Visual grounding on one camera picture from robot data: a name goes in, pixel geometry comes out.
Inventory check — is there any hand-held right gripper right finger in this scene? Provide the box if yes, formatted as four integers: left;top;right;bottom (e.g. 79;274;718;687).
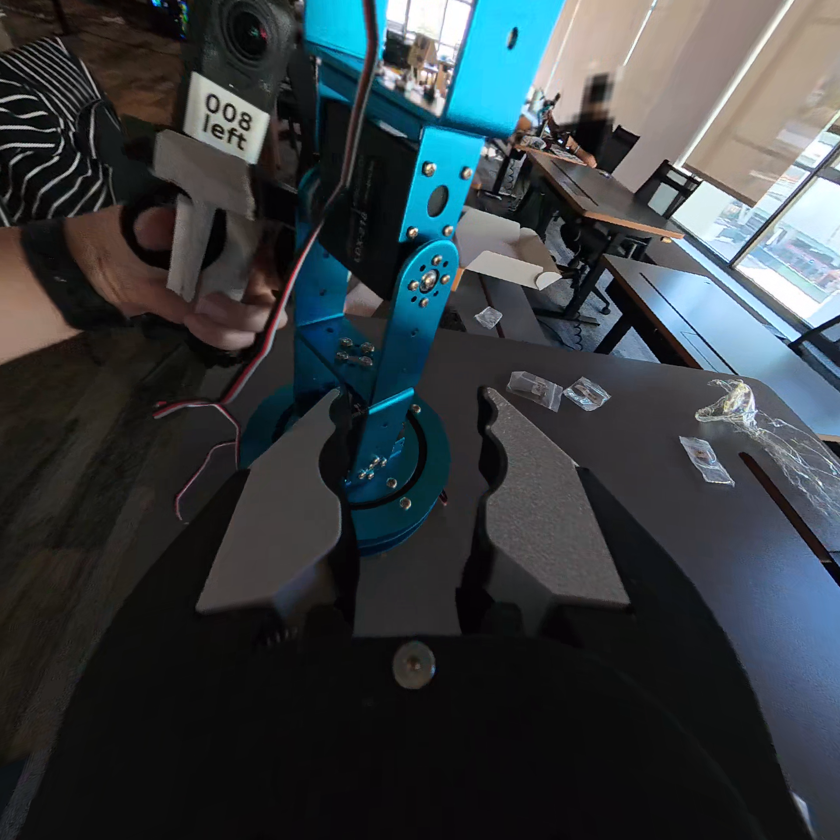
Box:
458;386;632;636

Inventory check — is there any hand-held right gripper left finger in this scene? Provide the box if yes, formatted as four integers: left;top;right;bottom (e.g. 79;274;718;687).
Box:
196;387;361;634

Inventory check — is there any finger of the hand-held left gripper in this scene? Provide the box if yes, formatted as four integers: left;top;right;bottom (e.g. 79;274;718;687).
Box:
153;130;259;221

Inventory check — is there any blue toy robot arm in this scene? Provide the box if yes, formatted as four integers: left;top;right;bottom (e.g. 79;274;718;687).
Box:
239;0;567;557

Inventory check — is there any person's left forearm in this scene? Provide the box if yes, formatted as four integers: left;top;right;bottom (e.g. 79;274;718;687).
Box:
0;226;83;366

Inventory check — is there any dark wooden desk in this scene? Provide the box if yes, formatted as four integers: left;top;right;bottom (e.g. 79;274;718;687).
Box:
13;315;840;840

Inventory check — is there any dark neighbouring desk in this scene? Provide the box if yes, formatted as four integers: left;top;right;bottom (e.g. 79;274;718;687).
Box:
594;252;840;437

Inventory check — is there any desk with wooden edge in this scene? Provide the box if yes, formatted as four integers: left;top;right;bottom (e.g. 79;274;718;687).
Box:
515;144;687;263

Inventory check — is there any person's left hand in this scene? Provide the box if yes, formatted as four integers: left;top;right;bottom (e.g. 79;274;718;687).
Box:
66;203;290;352

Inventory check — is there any scatter of small plastic bags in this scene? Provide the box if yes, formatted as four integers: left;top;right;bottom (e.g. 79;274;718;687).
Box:
474;306;736;488

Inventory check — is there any black white striped shirt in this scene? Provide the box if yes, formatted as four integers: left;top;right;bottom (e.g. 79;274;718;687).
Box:
0;36;127;228

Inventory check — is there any black wristband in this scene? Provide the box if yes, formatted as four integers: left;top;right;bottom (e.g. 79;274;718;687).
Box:
20;218;129;331

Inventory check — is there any crumpled clear plastic wrap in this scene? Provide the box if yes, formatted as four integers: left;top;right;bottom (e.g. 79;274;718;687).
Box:
694;378;840;521

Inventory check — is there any open white cardboard box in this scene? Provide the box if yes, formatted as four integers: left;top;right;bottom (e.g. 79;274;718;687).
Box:
453;210;565;291

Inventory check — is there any black chair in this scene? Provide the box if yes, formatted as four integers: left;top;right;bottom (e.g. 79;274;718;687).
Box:
633;159;704;221
600;125;641;175

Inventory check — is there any large window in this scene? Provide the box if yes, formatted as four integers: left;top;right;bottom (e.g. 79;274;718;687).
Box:
671;112;840;330

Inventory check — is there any red black servo cable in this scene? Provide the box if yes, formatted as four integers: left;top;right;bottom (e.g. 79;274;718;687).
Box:
152;0;386;523

